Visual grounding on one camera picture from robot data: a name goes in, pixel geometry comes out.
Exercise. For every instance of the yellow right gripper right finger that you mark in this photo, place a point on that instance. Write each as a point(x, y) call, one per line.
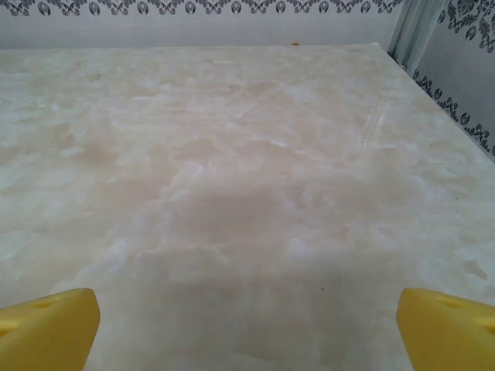
point(448, 336)

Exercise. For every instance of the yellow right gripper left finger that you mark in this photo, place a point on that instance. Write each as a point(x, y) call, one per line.
point(46, 336)

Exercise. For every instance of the aluminium frame post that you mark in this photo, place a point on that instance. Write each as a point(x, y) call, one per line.
point(414, 31)

